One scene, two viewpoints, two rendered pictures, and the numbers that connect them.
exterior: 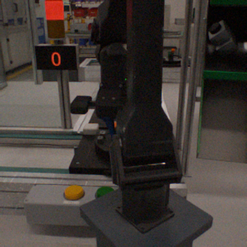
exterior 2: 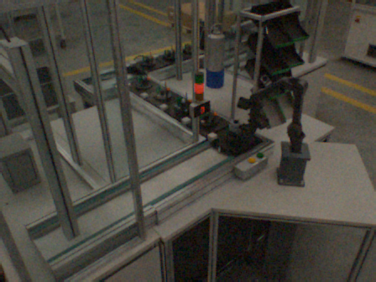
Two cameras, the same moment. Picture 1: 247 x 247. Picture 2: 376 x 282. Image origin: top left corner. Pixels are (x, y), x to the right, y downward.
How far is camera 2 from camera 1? 172 cm
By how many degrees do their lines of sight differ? 39
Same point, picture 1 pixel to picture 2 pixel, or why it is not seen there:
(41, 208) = (248, 170)
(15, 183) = (228, 169)
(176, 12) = not seen: outside the picture
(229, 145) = (274, 120)
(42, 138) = (193, 151)
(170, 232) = (305, 150)
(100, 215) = (289, 155)
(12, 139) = (180, 159)
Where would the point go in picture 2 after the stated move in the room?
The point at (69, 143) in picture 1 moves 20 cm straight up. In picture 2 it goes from (204, 147) to (205, 119)
